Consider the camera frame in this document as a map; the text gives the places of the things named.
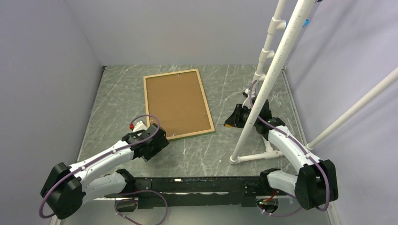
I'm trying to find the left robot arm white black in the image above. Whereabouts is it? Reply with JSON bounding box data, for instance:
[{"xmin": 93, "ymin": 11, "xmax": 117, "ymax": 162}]
[{"xmin": 40, "ymin": 124, "xmax": 169, "ymax": 219}]

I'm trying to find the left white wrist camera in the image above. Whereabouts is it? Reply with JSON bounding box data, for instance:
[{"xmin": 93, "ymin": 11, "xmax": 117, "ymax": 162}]
[{"xmin": 129, "ymin": 121, "xmax": 148, "ymax": 133}]

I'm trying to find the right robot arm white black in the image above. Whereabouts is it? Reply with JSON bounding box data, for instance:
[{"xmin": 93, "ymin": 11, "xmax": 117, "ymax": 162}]
[{"xmin": 230, "ymin": 101, "xmax": 339, "ymax": 210}]

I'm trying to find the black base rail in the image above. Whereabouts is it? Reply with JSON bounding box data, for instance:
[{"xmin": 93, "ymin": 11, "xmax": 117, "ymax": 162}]
[{"xmin": 105, "ymin": 176, "xmax": 286, "ymax": 209}]

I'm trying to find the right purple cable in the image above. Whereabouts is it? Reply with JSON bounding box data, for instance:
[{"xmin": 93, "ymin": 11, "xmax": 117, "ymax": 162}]
[{"xmin": 248, "ymin": 80, "xmax": 330, "ymax": 218}]

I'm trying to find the aluminium frame rail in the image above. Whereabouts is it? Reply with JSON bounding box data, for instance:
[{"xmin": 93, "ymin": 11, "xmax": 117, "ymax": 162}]
[{"xmin": 50, "ymin": 197, "xmax": 341, "ymax": 225}]

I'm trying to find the purple cable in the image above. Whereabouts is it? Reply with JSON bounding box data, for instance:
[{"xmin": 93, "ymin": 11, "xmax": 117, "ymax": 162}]
[
  {"xmin": 38, "ymin": 114, "xmax": 161, "ymax": 219},
  {"xmin": 248, "ymin": 80, "xmax": 330, "ymax": 218}
]

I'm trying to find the white PVC pipe stand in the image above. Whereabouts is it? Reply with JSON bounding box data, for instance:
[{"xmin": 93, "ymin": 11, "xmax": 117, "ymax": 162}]
[{"xmin": 230, "ymin": 0, "xmax": 398, "ymax": 165}]

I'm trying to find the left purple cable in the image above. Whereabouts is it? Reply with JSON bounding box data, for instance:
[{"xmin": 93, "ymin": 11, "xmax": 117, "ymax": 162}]
[{"xmin": 38, "ymin": 114, "xmax": 161, "ymax": 219}]

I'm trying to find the green wooden picture frame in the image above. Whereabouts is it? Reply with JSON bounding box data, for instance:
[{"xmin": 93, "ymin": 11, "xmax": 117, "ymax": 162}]
[{"xmin": 143, "ymin": 69, "xmax": 215, "ymax": 141}]

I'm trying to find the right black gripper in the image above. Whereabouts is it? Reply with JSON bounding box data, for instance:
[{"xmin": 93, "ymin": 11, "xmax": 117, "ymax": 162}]
[{"xmin": 225, "ymin": 104, "xmax": 259, "ymax": 128}]

